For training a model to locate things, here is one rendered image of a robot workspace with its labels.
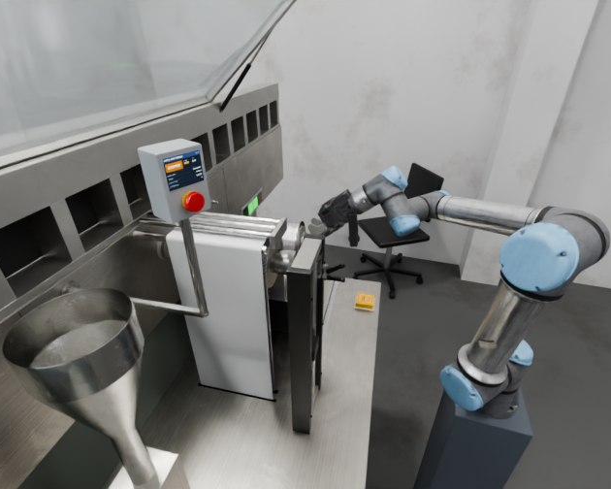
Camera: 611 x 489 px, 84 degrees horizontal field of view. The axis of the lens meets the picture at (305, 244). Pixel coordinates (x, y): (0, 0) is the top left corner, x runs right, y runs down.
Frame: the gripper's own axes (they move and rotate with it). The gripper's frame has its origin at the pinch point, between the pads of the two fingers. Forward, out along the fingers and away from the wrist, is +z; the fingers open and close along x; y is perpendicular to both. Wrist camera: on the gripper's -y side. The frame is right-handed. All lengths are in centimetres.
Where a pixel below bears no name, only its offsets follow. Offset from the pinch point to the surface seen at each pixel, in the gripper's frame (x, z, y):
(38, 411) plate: 71, 30, 22
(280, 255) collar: 28.1, -4.8, 9.4
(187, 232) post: 57, -15, 29
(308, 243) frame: 32.9, -16.1, 9.8
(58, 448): 72, 38, 13
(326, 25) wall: -210, -17, 75
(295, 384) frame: 44.8, 6.3, -15.8
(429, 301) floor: -137, 28, -141
